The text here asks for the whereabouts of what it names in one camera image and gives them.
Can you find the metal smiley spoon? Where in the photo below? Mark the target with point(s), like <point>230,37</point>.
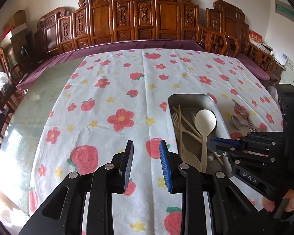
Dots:
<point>239,125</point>

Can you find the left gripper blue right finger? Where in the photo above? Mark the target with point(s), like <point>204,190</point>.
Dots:
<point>169,162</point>

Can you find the white box on side table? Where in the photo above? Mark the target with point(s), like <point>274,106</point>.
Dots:
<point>280,57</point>

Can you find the carved wooden armchair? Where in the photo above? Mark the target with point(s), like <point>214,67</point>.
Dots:
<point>230,20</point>

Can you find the metal rectangular tray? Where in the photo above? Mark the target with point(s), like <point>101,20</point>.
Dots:
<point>183,109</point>

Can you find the long carved wooden sofa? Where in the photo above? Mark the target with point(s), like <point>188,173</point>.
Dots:
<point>104,21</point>

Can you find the white plastic fork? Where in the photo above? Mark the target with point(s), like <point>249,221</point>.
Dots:
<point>181,128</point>

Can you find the dark wooden chopstick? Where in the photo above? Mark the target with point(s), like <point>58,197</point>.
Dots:
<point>237,104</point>

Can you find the metal fork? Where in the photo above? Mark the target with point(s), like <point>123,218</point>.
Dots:
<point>245,114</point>

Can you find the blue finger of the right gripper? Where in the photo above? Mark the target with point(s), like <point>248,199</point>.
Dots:
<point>221,145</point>

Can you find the small white plastic spoon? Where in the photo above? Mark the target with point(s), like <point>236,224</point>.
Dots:
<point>191,159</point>

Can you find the large white plastic spoon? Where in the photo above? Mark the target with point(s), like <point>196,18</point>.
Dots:
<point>205,122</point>

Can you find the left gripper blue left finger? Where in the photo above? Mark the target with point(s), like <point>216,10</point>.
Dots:
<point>126,165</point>

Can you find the strawberry flower tablecloth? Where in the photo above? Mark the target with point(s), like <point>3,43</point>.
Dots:
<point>114,97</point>

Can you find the wooden side table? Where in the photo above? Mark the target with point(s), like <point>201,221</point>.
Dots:
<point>276,73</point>

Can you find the white wall poster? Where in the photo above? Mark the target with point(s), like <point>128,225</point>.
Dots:
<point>287,76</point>

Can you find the red greeting card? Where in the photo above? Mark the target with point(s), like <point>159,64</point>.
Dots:
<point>255,37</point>

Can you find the purple armchair cushion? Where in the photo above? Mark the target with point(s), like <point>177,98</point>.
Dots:
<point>253,67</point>

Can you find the light bamboo chopstick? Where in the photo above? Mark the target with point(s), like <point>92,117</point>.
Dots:
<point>195,147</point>
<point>180,132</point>

